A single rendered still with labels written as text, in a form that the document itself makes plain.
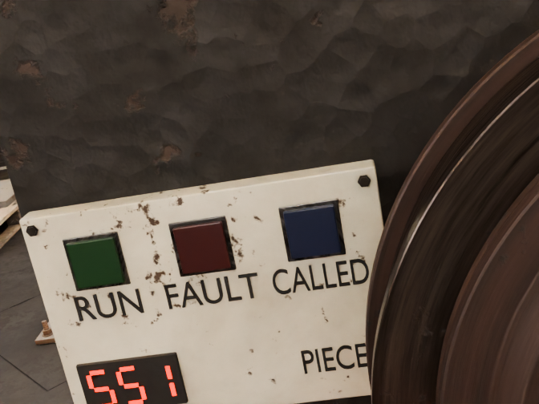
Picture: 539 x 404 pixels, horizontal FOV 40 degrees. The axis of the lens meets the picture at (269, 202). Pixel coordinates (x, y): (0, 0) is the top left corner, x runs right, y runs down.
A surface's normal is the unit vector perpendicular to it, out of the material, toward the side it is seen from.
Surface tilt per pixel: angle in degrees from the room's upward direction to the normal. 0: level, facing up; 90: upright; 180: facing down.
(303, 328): 90
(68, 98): 90
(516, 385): 74
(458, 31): 90
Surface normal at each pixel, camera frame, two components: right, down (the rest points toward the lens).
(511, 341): -0.90, -0.07
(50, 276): -0.07, 0.32
